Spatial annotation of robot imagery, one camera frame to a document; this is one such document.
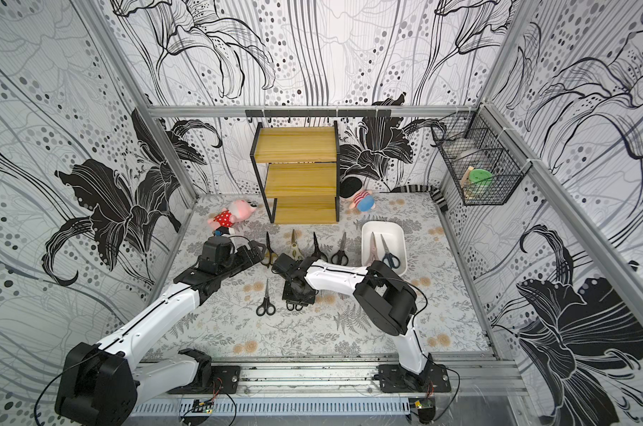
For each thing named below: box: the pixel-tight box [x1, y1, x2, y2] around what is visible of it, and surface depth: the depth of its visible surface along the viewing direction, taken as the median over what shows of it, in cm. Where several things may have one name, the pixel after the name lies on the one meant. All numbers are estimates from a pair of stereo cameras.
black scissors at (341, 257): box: [330, 231, 350, 267], surface depth 101 cm
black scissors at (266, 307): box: [255, 277, 277, 317], surface depth 88 cm
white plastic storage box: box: [361, 220, 408, 277], surface depth 105 cm
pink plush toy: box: [206, 199, 258, 231], surface depth 107 cm
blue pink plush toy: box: [349, 189, 376, 213], surface depth 113 cm
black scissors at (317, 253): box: [310, 231, 329, 262], surface depth 103 cm
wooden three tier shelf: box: [249, 120, 341, 225], surface depth 101 cm
